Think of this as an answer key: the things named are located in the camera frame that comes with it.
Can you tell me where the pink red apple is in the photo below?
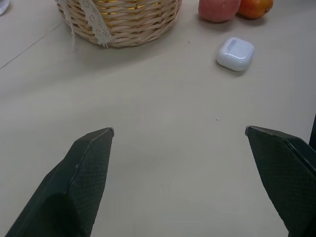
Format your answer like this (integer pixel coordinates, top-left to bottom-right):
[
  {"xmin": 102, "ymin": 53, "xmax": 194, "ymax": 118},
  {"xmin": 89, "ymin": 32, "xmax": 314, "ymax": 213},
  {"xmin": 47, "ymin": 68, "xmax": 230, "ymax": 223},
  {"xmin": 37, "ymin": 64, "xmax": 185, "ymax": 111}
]
[{"xmin": 198, "ymin": 0, "xmax": 241, "ymax": 23}]

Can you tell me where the orange fruit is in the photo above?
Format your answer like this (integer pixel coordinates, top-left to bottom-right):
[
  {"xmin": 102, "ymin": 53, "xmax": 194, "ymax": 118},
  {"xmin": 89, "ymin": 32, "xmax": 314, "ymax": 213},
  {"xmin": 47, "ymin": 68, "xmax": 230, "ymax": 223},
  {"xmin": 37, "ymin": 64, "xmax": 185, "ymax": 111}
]
[{"xmin": 237, "ymin": 0, "xmax": 274, "ymax": 20}]

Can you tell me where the white lace ribbon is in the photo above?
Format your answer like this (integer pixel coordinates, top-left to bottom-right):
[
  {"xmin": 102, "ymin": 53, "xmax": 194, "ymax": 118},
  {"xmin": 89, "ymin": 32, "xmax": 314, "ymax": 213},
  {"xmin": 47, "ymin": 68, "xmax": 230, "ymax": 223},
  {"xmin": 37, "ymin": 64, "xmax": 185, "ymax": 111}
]
[{"xmin": 54, "ymin": 0, "xmax": 116, "ymax": 48}]

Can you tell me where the white cloth object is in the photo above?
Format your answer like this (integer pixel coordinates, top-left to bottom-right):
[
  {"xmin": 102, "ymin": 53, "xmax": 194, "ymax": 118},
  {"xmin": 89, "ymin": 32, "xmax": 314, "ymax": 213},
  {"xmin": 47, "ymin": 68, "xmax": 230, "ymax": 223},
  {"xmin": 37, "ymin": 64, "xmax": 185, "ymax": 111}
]
[{"xmin": 0, "ymin": 0, "xmax": 12, "ymax": 16}]

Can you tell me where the white earbuds charging case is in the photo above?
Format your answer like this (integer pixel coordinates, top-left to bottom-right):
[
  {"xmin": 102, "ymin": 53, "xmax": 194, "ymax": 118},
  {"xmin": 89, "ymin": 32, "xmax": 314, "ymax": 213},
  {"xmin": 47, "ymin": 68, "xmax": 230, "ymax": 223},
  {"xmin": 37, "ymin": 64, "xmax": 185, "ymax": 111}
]
[{"xmin": 216, "ymin": 37, "xmax": 255, "ymax": 72}]

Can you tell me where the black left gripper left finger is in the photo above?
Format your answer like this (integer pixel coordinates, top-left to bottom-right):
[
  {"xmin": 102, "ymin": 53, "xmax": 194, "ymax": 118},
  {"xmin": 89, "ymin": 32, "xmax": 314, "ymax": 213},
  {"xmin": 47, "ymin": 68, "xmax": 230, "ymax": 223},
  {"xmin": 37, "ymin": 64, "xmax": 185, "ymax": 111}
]
[{"xmin": 4, "ymin": 127, "xmax": 115, "ymax": 237}]

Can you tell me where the woven wicker basket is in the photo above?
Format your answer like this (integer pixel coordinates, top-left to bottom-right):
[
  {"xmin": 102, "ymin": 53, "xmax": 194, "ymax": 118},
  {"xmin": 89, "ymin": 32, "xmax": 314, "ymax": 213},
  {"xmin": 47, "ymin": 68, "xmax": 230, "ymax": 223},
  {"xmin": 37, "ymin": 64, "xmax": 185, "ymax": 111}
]
[{"xmin": 57, "ymin": 0, "xmax": 183, "ymax": 48}]

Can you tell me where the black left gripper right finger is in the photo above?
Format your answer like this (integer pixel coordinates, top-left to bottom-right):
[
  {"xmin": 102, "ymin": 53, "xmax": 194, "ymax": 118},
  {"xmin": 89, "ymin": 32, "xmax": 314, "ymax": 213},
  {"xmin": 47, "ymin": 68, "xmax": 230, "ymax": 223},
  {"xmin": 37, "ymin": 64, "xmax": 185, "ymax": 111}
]
[{"xmin": 245, "ymin": 125, "xmax": 316, "ymax": 237}]

